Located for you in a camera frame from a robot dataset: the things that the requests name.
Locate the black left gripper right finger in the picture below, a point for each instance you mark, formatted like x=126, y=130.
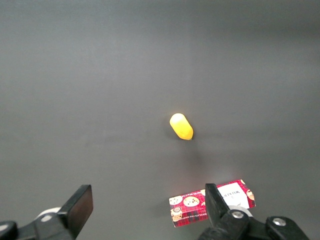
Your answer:
x=217, y=212

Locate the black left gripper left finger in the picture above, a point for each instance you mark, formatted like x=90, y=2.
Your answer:
x=77, y=210

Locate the red cookie box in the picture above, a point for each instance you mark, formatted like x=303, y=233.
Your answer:
x=190, y=202

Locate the yellow lemon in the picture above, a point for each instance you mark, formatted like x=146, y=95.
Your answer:
x=181, y=126

